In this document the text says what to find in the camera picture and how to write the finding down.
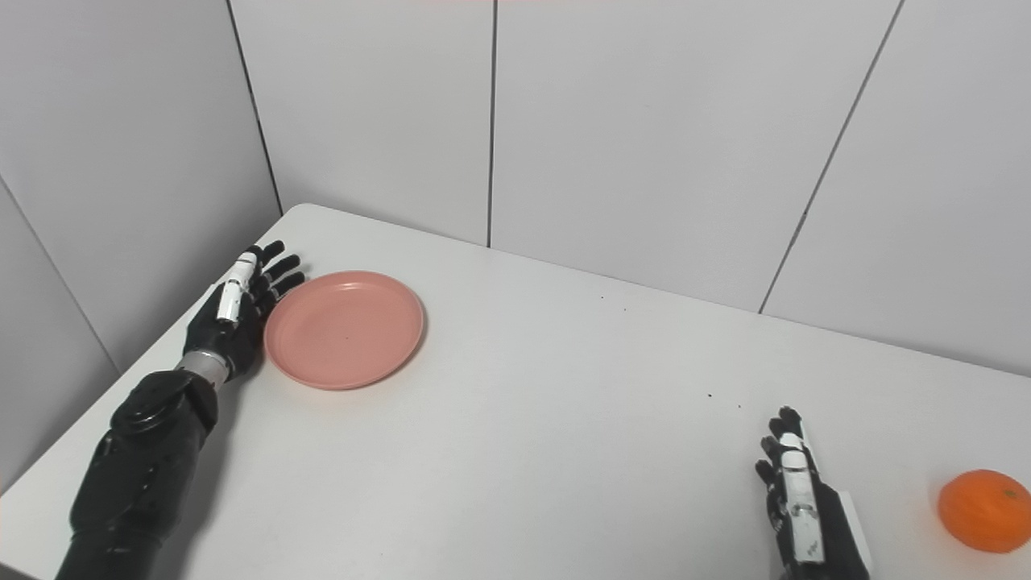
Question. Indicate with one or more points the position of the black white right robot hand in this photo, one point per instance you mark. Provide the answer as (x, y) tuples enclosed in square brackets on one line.
[(830, 532)]

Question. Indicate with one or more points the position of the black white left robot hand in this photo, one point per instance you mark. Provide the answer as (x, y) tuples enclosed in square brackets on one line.
[(221, 334)]

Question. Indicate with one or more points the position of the orange fruit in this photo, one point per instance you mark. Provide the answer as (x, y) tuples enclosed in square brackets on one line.
[(984, 511)]

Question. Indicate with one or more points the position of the pink round plate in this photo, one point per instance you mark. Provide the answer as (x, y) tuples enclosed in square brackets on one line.
[(345, 330)]

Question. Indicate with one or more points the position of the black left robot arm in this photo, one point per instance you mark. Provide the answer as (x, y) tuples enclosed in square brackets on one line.
[(137, 475)]

